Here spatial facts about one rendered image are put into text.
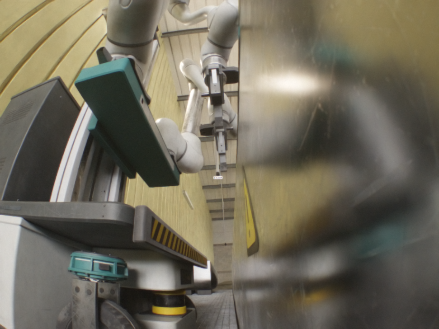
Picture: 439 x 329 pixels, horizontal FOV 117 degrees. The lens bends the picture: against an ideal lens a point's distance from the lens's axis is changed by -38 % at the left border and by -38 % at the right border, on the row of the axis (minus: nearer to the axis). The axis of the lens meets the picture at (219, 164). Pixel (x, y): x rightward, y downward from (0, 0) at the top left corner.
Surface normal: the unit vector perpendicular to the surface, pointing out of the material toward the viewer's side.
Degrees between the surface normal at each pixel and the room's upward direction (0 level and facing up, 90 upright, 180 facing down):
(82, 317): 90
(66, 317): 93
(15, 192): 90
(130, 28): 170
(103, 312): 85
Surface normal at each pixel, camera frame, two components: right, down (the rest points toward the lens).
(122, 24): -0.05, 0.84
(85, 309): -0.07, -0.51
